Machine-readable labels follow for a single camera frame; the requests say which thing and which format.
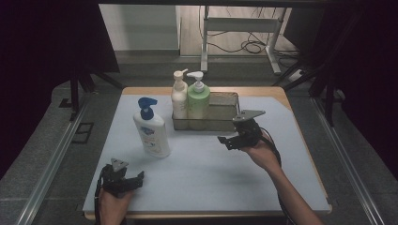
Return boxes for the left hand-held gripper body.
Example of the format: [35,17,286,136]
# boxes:
[99,157,137,199]

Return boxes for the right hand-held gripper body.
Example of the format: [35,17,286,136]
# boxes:
[231,109,267,150]

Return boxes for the metal mesh basket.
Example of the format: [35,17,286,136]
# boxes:
[171,90,242,132]

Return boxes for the white bottle with blue pump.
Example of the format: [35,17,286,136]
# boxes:
[132,97,172,158]

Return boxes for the green bottle with white pump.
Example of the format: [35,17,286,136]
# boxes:
[186,70,211,129]

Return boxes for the white pump bottle orange label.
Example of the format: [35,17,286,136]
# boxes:
[170,68,190,129]

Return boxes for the person's left hand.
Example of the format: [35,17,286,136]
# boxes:
[98,188,135,220]

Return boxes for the person's right hand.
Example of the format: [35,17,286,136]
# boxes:
[239,132,283,173]

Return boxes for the light blue table mat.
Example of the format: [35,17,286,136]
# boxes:
[82,94,333,214]

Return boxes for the white power strip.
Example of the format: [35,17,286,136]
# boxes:
[287,68,306,83]

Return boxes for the black metal stand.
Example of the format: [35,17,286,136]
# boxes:
[58,67,127,122]
[271,12,360,128]

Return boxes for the dark curtain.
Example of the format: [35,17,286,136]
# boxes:
[283,0,398,182]
[0,0,120,180]

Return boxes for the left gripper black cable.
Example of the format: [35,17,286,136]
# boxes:
[92,172,105,225]

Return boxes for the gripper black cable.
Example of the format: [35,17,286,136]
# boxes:
[92,172,105,225]
[258,126,297,225]

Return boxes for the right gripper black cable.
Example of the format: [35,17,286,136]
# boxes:
[258,126,297,225]

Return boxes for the black floor bracket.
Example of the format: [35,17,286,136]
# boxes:
[70,122,95,145]

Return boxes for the aluminium rail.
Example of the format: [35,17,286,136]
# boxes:
[311,97,387,225]
[14,93,92,225]

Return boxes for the black floor cable tangle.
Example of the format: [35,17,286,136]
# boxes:
[206,6,302,68]

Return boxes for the white metal desk frame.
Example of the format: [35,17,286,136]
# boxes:
[200,5,283,76]

